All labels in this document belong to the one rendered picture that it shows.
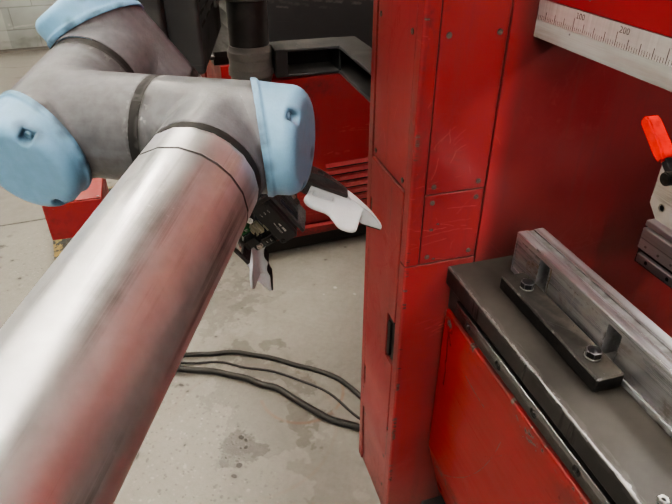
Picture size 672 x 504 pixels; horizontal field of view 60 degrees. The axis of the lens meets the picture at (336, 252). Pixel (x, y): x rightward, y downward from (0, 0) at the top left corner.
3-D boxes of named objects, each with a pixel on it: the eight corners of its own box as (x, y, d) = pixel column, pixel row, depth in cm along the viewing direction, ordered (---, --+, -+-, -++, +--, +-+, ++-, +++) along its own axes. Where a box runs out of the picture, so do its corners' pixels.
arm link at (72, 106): (100, 131, 34) (170, 39, 42) (-65, 118, 36) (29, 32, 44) (140, 225, 40) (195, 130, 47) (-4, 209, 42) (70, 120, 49)
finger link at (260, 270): (243, 317, 64) (236, 252, 59) (247, 281, 69) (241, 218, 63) (271, 317, 65) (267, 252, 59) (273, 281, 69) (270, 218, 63)
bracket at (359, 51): (269, 68, 157) (267, 41, 153) (355, 61, 163) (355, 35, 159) (304, 118, 125) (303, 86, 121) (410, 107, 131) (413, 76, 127)
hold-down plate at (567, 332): (498, 287, 118) (501, 275, 117) (522, 283, 120) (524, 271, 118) (593, 394, 94) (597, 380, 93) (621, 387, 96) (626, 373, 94)
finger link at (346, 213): (384, 256, 60) (298, 234, 57) (378, 222, 64) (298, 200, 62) (396, 233, 58) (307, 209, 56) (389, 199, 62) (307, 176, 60)
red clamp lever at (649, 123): (644, 114, 75) (672, 182, 73) (670, 110, 76) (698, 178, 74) (634, 121, 77) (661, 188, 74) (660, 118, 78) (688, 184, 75)
